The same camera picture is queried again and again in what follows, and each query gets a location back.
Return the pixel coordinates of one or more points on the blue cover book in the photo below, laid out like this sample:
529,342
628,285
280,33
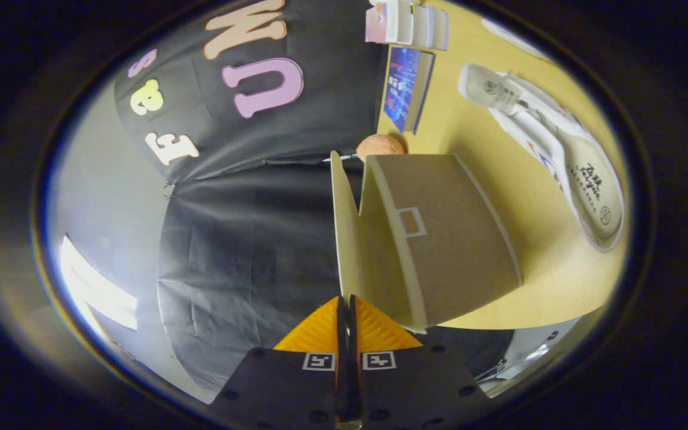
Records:
404,86

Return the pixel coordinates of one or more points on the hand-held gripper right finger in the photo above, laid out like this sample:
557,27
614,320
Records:
409,388

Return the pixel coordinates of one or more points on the white compartment tray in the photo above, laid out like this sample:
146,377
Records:
514,39

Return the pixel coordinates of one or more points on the black backdrop cloth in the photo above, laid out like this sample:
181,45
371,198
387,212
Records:
248,239

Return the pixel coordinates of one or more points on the white metal frame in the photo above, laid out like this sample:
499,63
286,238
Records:
535,352

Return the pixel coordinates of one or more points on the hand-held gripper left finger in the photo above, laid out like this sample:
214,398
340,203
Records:
284,388

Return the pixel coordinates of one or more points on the orange ball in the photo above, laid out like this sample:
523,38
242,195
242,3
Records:
380,146

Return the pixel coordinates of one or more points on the grey book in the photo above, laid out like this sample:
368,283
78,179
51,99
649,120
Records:
438,28

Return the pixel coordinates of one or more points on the brown cardboard storage box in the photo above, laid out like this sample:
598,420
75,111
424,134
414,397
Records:
439,239

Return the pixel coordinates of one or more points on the thin yellow-edged book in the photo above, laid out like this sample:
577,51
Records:
420,27

